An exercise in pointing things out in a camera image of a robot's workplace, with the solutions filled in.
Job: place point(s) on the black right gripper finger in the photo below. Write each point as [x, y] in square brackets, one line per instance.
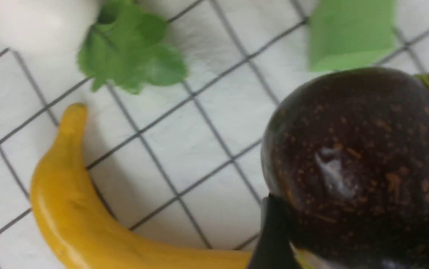
[274, 249]

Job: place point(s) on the dark purple toy passionfruit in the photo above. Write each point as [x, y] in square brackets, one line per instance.
[346, 156]

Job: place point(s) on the yellow toy banana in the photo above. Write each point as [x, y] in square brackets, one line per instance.
[81, 232]

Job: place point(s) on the white toy radish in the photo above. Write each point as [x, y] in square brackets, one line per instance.
[115, 41]

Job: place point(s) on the white black grid tablecloth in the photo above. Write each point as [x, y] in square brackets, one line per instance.
[177, 164]

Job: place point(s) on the green foam cube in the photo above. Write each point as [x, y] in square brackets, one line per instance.
[346, 34]

